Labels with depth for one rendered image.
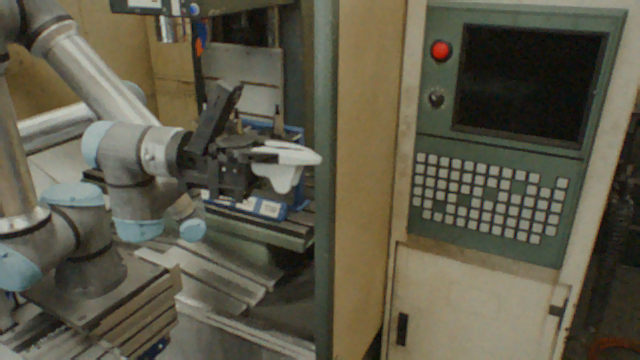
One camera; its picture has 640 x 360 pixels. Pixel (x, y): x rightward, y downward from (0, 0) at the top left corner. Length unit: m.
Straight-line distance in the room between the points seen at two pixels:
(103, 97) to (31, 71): 2.05
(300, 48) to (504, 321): 1.46
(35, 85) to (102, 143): 2.21
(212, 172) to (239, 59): 1.84
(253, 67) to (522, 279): 1.56
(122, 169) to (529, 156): 1.00
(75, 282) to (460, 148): 1.01
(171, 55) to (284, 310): 2.10
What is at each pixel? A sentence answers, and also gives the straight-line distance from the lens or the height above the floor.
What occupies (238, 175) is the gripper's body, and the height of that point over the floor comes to 1.55.
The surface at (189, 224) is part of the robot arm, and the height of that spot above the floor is 1.10.
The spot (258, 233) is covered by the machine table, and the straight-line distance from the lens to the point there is 1.88.
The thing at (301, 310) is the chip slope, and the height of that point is 0.75.
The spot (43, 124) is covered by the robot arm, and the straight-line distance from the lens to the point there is 1.56.
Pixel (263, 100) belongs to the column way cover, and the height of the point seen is 1.16.
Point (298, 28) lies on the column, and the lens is 2.34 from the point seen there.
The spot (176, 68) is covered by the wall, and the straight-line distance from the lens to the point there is 3.34.
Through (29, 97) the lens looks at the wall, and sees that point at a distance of 2.96.
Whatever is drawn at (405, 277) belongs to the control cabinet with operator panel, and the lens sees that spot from 1.71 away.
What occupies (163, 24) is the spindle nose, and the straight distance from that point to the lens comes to 2.08.
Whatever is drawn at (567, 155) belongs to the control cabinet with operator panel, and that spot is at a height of 1.37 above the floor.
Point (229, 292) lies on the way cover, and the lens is 1.82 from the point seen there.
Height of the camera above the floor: 1.83
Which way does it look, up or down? 25 degrees down
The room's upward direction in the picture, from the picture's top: straight up
